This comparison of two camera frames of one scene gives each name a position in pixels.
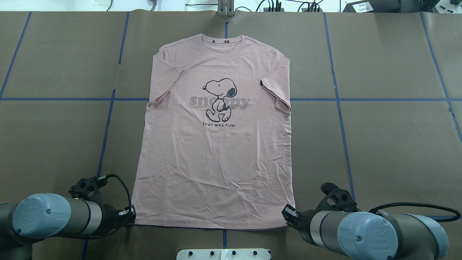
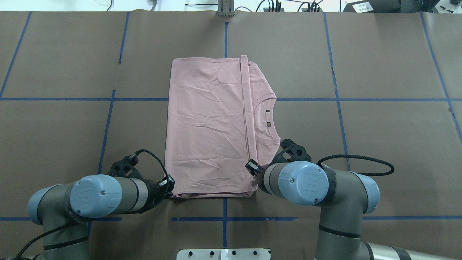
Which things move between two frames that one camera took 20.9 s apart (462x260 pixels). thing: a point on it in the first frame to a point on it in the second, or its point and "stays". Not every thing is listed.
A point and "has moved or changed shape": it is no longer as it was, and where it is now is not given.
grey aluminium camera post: (226, 8) stays
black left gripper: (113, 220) to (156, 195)
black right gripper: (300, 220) to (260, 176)
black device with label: (374, 6) stays
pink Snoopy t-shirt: (214, 147) has moved or changed shape
